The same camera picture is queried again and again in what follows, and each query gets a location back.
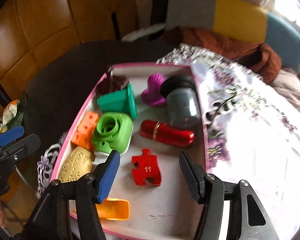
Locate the orange plastic boat-shaped case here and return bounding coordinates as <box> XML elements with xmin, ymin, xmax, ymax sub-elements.
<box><xmin>96</xmin><ymin>198</ymin><xmax>130</xmax><ymax>221</ymax></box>

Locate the yellow carved oval object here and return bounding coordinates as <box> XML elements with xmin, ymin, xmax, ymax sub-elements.
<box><xmin>58</xmin><ymin>146</ymin><xmax>95</xmax><ymax>183</ymax></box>

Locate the red puzzle piece block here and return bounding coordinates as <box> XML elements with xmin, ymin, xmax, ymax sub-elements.
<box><xmin>132</xmin><ymin>148</ymin><xmax>161</xmax><ymax>186</ymax></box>

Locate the red metallic cylinder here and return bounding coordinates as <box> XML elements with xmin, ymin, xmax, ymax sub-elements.
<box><xmin>139</xmin><ymin>120</ymin><xmax>195</xmax><ymax>148</ymax></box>

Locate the orange cube block cluster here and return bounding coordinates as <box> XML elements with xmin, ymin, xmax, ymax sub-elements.
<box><xmin>70</xmin><ymin>111</ymin><xmax>99</xmax><ymax>152</ymax></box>

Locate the white floral embroidered tablecloth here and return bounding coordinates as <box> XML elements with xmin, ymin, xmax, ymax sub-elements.
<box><xmin>27</xmin><ymin>42</ymin><xmax>300</xmax><ymax>239</ymax></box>

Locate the green plug-in device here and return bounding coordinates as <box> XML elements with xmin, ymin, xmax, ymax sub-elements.
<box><xmin>91</xmin><ymin>112</ymin><xmax>134</xmax><ymax>166</ymax></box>

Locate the dark brown pumpkin lid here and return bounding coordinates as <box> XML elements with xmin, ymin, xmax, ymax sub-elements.
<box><xmin>96</xmin><ymin>66</ymin><xmax>129</xmax><ymax>95</ymax></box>

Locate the teal green flanged block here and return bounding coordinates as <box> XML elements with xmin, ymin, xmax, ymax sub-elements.
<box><xmin>97</xmin><ymin>84</ymin><xmax>138</xmax><ymax>120</ymax></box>

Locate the wooden wardrobe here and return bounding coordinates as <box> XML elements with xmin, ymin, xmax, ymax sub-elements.
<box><xmin>0</xmin><ymin>0</ymin><xmax>138</xmax><ymax>99</ymax></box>

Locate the pink-rimmed white tray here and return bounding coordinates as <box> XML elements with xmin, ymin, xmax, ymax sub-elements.
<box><xmin>50</xmin><ymin>62</ymin><xmax>211</xmax><ymax>240</ymax></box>

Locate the dark grey cup with lid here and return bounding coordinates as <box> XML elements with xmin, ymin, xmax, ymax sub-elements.
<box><xmin>160</xmin><ymin>75</ymin><xmax>201</xmax><ymax>129</ymax></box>

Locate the pale pink pillow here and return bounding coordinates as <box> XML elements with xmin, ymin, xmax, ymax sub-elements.
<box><xmin>270</xmin><ymin>68</ymin><xmax>300</xmax><ymax>112</ymax></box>

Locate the purple plastic figure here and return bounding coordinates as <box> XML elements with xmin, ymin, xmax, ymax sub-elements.
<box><xmin>141</xmin><ymin>73</ymin><xmax>166</xmax><ymax>107</ymax></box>

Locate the rust orange quilted blanket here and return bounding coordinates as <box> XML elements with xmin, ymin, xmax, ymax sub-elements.
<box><xmin>162</xmin><ymin>27</ymin><xmax>282</xmax><ymax>84</ymax></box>

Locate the colour block headboard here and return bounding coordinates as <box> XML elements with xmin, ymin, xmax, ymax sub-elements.
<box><xmin>166</xmin><ymin>0</ymin><xmax>300</xmax><ymax>72</ymax></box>

